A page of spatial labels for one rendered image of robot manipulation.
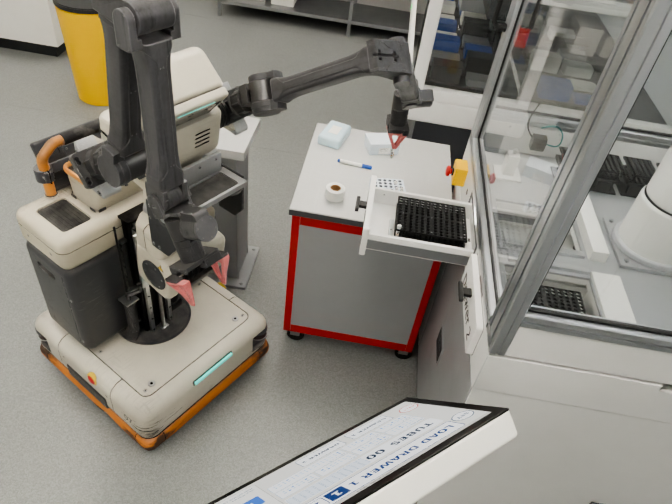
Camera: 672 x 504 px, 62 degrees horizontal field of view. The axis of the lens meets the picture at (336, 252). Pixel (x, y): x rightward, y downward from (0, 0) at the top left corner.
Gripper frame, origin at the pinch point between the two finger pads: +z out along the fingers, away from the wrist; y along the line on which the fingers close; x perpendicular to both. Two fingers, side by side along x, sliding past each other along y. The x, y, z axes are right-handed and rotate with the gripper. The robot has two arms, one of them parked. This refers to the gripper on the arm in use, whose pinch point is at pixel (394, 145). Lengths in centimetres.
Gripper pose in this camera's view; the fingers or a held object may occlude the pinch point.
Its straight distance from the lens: 197.3
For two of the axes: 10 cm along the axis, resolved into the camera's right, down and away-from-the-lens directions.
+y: -0.3, -6.8, 7.3
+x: -10.0, -0.2, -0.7
